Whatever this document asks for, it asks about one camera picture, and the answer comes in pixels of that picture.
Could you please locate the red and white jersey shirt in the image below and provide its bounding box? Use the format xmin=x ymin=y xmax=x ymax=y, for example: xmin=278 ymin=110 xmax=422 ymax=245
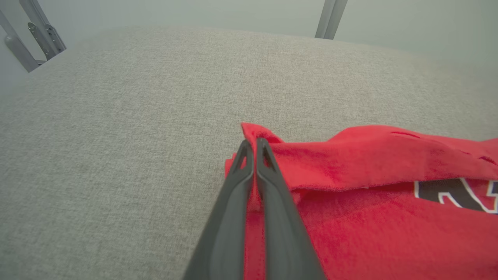
xmin=224 ymin=122 xmax=498 ymax=280

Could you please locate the grey fabric sofa cushion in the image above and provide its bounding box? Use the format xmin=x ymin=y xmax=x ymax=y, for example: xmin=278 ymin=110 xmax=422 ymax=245
xmin=0 ymin=25 xmax=498 ymax=280

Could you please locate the grey metal frame post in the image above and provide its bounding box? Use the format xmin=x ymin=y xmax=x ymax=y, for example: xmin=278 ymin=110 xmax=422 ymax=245
xmin=314 ymin=0 xmax=349 ymax=40

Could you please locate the grey metal frame with bracket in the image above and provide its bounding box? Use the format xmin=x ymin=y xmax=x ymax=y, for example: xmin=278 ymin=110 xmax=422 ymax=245
xmin=0 ymin=0 xmax=67 ymax=73

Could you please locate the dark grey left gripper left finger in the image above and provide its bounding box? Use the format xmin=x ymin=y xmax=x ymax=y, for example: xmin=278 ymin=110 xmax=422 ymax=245
xmin=183 ymin=139 xmax=256 ymax=280

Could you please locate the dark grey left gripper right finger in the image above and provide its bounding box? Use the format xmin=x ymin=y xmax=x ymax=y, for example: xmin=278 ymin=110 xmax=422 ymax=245
xmin=254 ymin=137 xmax=328 ymax=280

